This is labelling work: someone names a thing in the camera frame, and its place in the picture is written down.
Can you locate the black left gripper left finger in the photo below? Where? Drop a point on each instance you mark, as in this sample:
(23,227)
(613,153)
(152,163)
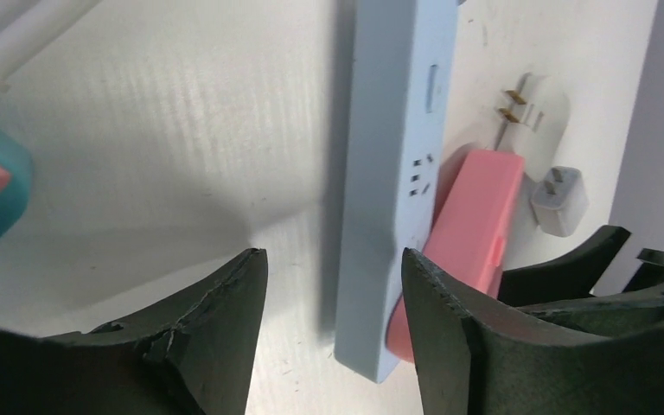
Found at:
(190,353)

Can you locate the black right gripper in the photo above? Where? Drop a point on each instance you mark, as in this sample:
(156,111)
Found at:
(573,275)

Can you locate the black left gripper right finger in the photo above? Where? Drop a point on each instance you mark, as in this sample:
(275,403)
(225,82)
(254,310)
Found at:
(477,355)

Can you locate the white USB charger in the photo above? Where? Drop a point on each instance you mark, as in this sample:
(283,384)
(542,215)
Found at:
(559,201)

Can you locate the pink triangular power socket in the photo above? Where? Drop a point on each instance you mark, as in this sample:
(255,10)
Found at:
(470,234)

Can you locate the white plug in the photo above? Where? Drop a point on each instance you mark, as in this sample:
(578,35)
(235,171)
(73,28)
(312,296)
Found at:
(536,116)

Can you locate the light blue power strip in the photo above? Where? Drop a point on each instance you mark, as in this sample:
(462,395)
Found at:
(401,75)

